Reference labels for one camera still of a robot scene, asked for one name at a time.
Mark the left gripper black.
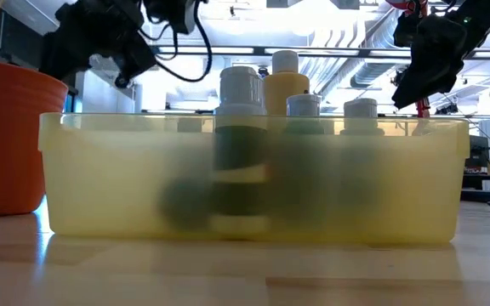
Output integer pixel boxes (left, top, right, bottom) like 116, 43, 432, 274
38, 0, 159, 84

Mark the dark green paint bottle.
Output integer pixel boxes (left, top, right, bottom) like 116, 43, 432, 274
286, 93, 326, 136

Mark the brown striped paint bottle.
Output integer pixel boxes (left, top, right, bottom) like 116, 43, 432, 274
213, 65, 270, 237

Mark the yellow translucent plastic bin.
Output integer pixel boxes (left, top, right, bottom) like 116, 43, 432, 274
37, 112, 471, 247

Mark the black hanging ceiling device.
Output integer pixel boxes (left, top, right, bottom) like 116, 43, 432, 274
435, 101, 459, 116

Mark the black monitor on stand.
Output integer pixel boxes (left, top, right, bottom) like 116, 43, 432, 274
467, 134, 490, 170

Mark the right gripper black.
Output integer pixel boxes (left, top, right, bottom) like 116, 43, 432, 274
391, 14, 470, 110

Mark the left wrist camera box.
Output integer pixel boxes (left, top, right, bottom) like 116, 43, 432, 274
142, 0, 198, 36

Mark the black and white paint bottle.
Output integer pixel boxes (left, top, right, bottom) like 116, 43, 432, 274
339, 98, 385, 137

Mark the large yellow paint bottle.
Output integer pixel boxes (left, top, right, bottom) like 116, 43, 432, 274
264, 49, 311, 128

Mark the black left wrist camera cable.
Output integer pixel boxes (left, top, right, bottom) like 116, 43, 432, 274
138, 0, 214, 84

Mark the silver ceiling air duct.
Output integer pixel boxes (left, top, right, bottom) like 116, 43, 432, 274
295, 16, 403, 112

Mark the black ceiling camera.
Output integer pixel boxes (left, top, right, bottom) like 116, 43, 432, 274
115, 72, 132, 90

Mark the long ceiling light strip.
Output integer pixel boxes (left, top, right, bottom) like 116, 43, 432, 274
151, 44, 490, 60

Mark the red plastic cup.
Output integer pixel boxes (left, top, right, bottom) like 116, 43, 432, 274
0, 59, 70, 218

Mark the red desk lamp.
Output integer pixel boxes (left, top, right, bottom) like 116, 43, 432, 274
385, 0, 442, 137

